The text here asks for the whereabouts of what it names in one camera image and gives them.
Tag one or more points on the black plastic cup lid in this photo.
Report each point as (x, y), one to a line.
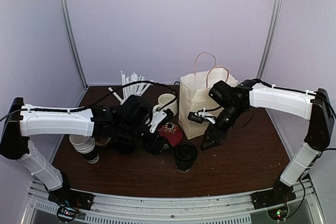
(185, 152)

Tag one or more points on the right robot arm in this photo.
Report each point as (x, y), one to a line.
(313, 106)

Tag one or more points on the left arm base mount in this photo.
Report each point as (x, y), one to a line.
(70, 205)

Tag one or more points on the stack of black lids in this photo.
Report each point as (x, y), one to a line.
(125, 148)

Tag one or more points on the left corner metal post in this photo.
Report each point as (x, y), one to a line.
(72, 43)

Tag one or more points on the corner metal post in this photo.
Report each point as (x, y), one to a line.
(275, 14)
(72, 43)

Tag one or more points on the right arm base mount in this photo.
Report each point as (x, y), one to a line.
(274, 201)

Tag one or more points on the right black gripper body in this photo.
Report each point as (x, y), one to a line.
(223, 130)

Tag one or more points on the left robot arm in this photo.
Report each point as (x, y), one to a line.
(124, 124)

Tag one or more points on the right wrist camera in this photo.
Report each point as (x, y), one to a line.
(203, 115)

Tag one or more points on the red floral plate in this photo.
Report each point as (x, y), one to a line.
(172, 132)

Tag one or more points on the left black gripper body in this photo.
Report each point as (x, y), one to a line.
(153, 146)

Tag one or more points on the aluminium front rail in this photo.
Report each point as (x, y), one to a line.
(233, 208)

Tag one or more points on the wrapped white straws bundle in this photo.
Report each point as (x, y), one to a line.
(132, 85)

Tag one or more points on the stack of paper cups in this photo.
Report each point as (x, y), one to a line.
(86, 146)

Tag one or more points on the cream paper bag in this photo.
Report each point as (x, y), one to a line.
(193, 96)

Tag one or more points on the right corner metal post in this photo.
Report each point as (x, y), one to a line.
(275, 14)

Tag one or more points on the cream ceramic mug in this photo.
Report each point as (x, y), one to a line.
(165, 99)

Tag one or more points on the black paper coffee cup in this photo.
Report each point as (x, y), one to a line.
(184, 166)

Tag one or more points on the cardboard cup carrier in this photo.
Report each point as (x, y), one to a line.
(102, 142)

